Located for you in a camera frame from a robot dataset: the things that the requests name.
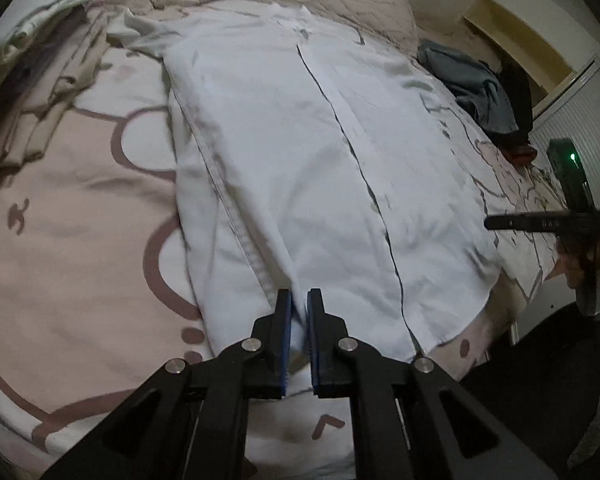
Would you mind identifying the black garment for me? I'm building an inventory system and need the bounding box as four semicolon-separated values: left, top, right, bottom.
490;57;536;148

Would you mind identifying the stack of folded beige clothes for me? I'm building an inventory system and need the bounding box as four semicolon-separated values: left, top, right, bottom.
0;5;111;171

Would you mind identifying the grey-blue crumpled garment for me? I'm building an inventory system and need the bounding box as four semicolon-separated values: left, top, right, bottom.
417;40;518;136

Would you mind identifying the pink printed blanket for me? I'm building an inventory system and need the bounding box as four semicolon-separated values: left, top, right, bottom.
0;2;561;480

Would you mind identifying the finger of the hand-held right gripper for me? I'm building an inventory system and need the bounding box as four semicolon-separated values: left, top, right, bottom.
484;214;571;233

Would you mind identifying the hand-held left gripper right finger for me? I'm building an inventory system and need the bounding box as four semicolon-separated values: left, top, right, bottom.
306;288;561;480

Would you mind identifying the white slatted cabinet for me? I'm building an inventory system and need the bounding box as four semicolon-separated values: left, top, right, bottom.
530;57;600;221

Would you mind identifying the pink quilted bedspread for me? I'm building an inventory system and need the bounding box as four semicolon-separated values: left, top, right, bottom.
87;0;418;58

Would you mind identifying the person's right hand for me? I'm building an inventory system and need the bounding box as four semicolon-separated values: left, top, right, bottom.
555;236;600;291

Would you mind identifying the yellow wall shelf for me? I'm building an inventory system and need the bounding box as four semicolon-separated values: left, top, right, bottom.
462;0;586;116

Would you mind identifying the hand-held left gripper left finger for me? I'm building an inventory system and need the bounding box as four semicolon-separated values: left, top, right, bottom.
40;288;294;480

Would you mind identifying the folded white cloth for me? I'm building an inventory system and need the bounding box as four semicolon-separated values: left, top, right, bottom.
0;0;106;68

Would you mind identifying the red small object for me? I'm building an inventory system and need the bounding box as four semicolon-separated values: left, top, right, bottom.
507;142;537;166

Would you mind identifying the white button shirt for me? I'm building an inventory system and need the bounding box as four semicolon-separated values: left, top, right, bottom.
107;2;503;376

